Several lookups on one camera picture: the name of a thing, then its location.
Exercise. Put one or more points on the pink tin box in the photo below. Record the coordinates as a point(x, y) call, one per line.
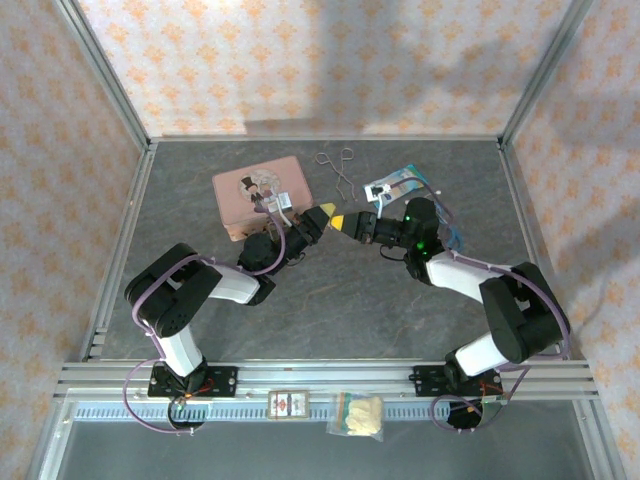
point(260, 185)

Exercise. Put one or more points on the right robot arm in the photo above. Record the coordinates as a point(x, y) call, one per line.
point(520, 310)

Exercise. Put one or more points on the blue plastic tool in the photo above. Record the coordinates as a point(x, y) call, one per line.
point(452, 236)

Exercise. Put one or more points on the thin white stick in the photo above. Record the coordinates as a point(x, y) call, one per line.
point(434, 192)

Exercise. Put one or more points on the small card box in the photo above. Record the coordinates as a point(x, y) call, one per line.
point(289, 404)

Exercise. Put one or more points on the clear bag of chips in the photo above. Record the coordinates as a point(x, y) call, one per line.
point(362, 415)

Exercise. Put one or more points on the aluminium back rail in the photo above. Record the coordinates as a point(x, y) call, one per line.
point(325, 138)

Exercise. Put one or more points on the aluminium rail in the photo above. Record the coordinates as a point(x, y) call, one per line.
point(120, 250)
point(325, 372)
point(325, 138)
point(530, 240)

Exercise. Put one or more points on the aluminium right side rail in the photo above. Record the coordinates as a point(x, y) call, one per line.
point(530, 240)

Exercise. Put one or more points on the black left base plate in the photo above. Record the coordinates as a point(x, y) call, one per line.
point(222, 381)

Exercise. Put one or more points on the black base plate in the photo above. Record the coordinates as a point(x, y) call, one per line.
point(425, 380)
point(222, 381)

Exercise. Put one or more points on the aluminium front rail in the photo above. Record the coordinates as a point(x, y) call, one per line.
point(325, 372)

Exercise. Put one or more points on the aluminium left side rail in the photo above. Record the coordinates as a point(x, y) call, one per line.
point(120, 250)

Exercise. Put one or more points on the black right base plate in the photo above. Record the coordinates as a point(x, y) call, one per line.
point(425, 380)

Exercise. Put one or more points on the aluminium right corner post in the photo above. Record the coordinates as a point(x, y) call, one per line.
point(540, 70)

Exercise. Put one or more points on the aluminium corner post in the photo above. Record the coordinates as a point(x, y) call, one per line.
point(107, 75)
point(540, 70)

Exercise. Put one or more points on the aluminium left corner post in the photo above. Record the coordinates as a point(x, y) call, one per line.
point(107, 75)

